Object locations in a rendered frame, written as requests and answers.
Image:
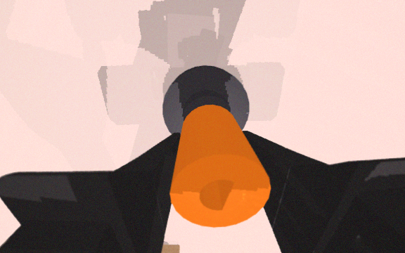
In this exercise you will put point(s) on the orange knob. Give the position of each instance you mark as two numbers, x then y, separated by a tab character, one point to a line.
218	180

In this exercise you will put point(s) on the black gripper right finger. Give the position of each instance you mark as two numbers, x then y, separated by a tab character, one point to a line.
309	198

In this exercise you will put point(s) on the dark grey round pedestal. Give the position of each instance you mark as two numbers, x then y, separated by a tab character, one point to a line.
204	85

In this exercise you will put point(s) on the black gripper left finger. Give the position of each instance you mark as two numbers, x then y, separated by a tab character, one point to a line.
134	199

